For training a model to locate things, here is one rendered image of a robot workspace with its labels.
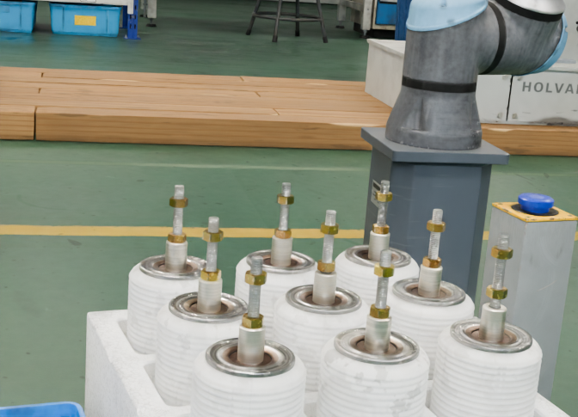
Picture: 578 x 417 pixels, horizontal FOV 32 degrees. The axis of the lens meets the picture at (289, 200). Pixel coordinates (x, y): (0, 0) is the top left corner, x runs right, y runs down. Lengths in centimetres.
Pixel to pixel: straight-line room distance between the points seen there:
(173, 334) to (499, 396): 30
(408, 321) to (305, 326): 11
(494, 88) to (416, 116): 163
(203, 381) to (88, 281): 96
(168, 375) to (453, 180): 73
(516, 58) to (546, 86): 162
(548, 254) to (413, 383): 35
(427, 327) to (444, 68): 62
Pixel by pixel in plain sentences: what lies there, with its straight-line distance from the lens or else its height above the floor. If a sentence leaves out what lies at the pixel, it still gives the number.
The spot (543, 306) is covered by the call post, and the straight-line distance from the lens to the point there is 120.
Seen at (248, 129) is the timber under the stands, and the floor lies 5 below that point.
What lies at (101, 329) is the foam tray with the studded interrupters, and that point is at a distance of 110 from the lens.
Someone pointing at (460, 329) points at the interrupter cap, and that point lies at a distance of 97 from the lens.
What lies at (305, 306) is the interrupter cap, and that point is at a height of 26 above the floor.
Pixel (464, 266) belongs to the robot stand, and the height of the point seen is 12.
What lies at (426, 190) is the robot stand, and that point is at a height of 24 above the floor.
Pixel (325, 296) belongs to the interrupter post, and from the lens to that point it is 100.
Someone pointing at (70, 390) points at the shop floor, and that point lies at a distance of 139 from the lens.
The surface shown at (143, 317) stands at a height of 21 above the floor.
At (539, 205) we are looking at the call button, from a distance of 118.
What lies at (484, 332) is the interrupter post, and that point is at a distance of 96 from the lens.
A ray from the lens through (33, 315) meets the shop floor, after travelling 163.
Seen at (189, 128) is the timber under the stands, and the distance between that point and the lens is 290.
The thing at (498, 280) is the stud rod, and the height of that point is 31.
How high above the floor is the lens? 60
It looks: 15 degrees down
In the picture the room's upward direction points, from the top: 4 degrees clockwise
